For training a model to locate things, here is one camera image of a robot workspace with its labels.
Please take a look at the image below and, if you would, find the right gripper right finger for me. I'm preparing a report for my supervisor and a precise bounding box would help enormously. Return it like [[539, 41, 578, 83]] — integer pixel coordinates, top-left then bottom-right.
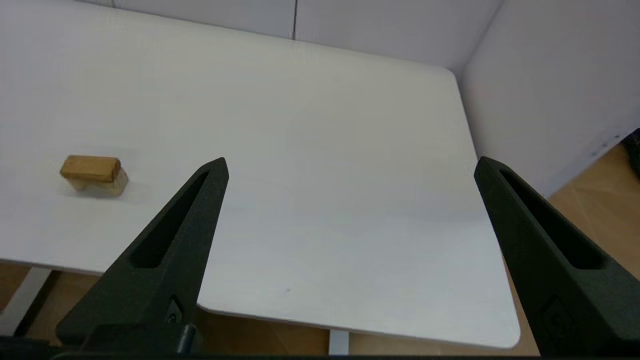
[[473, 156, 640, 357]]

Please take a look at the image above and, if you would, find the arched light wooden block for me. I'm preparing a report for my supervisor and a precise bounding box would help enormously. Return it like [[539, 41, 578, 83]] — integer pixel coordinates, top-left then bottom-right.
[[67, 170, 129, 197]]

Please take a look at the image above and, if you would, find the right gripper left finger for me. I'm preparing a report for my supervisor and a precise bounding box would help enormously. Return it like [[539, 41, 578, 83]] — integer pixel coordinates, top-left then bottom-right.
[[55, 156, 230, 351]]

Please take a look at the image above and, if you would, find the rectangular brown wooden block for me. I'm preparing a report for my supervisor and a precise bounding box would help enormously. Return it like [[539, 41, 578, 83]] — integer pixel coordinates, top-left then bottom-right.
[[60, 155, 122, 183]]

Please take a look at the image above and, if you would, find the white table leg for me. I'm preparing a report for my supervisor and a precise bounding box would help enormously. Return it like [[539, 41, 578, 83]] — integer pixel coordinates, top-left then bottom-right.
[[0, 266, 53, 337], [328, 330, 351, 357]]

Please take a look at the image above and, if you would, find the dark black object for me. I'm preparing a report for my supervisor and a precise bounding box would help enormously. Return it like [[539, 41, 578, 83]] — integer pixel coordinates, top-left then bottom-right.
[[622, 129, 640, 182]]

